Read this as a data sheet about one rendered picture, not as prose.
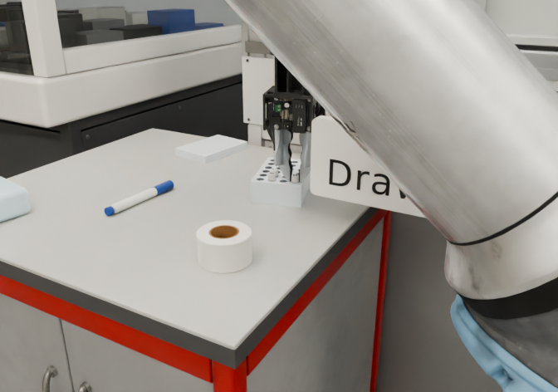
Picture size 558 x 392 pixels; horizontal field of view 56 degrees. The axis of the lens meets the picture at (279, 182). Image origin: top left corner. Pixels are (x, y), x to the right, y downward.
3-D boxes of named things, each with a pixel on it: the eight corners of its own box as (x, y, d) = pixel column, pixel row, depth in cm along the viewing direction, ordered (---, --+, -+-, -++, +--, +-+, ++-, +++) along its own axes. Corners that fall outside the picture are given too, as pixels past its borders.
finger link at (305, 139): (293, 193, 78) (291, 133, 75) (300, 178, 84) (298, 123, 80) (314, 193, 78) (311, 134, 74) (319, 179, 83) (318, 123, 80)
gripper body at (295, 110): (261, 134, 74) (259, 48, 70) (274, 120, 82) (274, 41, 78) (314, 138, 73) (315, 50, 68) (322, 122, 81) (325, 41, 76)
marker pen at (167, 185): (110, 218, 79) (110, 208, 79) (104, 215, 80) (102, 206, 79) (174, 188, 90) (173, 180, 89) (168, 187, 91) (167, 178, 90)
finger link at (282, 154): (265, 189, 79) (267, 130, 76) (273, 175, 85) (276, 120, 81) (285, 192, 79) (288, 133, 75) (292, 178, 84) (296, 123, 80)
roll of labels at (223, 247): (201, 276, 64) (198, 247, 62) (195, 249, 70) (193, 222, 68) (256, 269, 65) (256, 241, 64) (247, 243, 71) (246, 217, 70)
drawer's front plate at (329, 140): (536, 241, 60) (555, 149, 56) (309, 193, 73) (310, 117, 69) (538, 235, 61) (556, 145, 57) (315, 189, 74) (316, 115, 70)
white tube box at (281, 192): (301, 208, 83) (301, 185, 81) (250, 203, 84) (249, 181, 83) (313, 180, 94) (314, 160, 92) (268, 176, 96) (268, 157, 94)
